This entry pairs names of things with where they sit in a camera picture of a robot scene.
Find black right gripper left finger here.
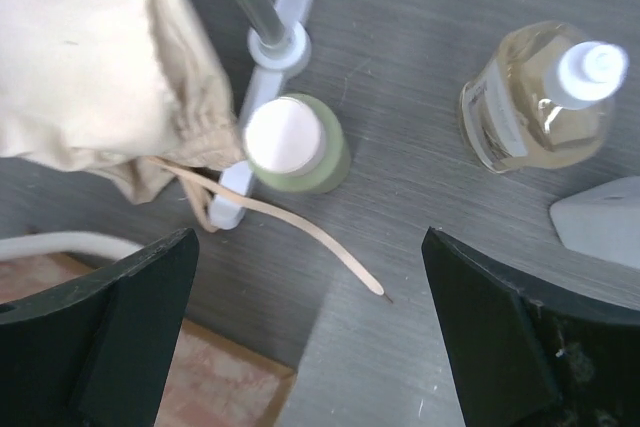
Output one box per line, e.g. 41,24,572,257
1,228,199,426

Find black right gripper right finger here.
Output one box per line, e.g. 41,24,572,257
422,228,639,426

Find brown burlap canvas bag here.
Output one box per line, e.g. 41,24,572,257
1,231,297,426

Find white rectangular bottle dark cap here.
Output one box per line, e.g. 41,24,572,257
549,176,639,268

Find clear amber liquid bottle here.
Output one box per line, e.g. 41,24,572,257
459,21,630,173

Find beige cloth trousers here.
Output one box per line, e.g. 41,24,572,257
1,0,384,295

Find green bottle cream cap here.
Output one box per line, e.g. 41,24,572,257
243,93,351,194

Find white metal clothes rack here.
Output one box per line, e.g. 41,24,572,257
193,0,314,232

